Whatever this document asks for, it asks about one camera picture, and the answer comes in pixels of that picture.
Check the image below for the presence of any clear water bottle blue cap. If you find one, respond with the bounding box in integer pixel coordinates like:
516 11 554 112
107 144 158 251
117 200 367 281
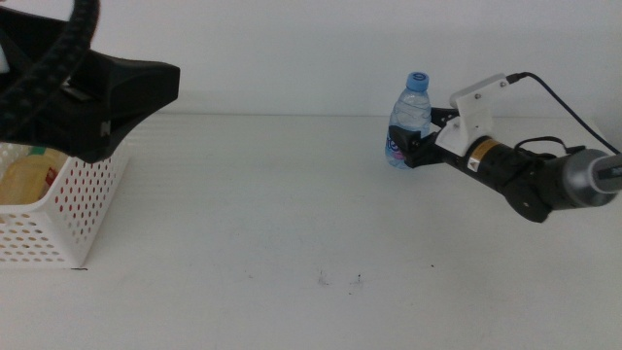
385 71 433 171

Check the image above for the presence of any yellow tea bottle green label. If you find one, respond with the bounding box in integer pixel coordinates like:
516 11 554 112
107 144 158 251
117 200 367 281
0 147 69 205

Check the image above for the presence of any white perforated plastic basket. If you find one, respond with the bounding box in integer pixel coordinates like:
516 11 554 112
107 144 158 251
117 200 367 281
0 140 130 269

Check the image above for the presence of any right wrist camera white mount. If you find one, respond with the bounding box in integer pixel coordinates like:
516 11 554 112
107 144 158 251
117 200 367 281
433 72 509 158

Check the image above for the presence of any thin black right arm wire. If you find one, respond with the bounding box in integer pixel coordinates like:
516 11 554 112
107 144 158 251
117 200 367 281
513 135 587 158

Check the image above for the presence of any thick black right camera cable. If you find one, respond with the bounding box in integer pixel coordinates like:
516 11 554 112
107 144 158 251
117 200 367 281
504 71 622 155

